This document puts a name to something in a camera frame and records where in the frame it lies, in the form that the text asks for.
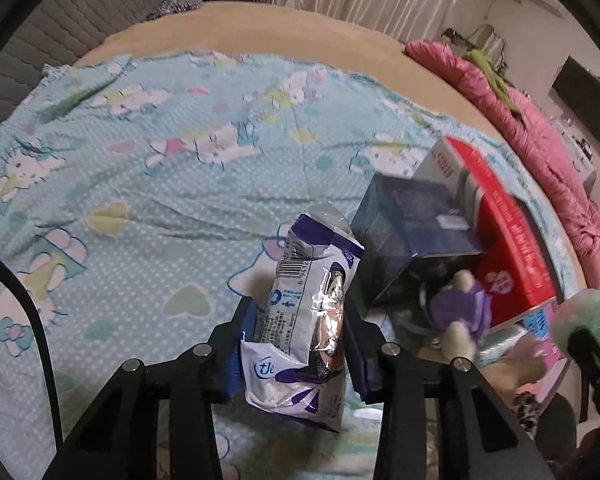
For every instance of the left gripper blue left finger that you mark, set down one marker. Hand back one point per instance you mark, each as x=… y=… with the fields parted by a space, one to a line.
x=225 y=378

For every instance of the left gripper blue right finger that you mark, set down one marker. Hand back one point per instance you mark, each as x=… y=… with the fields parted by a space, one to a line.
x=362 y=345

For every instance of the green mint tissue packet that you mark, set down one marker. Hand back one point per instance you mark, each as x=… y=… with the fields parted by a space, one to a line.
x=580 y=310

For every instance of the white purple snack packet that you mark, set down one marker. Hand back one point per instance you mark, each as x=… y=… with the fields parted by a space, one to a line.
x=295 y=368

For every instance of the purple plush toy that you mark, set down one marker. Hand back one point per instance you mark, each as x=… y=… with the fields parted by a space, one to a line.
x=461 y=313

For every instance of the shallow tray with pink book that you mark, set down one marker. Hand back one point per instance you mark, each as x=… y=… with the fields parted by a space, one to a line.
x=518 y=359

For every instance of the red tissue pack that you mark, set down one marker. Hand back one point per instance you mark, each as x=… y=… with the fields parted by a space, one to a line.
x=512 y=269

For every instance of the dark navy small box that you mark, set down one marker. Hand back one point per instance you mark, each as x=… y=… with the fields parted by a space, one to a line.
x=413 y=233

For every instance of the white drawer cabinet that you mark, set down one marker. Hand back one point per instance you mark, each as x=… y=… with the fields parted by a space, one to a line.
x=580 y=153

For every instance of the Hello Kitty blue bedsheet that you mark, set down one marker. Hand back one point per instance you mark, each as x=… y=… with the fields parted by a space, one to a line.
x=140 y=199

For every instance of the pink quilt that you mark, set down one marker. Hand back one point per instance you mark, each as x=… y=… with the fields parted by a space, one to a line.
x=535 y=141

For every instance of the green cloth on quilt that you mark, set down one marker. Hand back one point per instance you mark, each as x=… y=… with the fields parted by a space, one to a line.
x=495 y=81

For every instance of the round beige mattress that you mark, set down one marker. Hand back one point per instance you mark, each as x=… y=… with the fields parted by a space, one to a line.
x=236 y=27

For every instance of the grey quilted sofa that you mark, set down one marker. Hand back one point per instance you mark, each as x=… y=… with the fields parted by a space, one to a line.
x=45 y=35

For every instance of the black wall television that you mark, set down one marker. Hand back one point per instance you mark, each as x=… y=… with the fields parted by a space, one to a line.
x=579 y=89

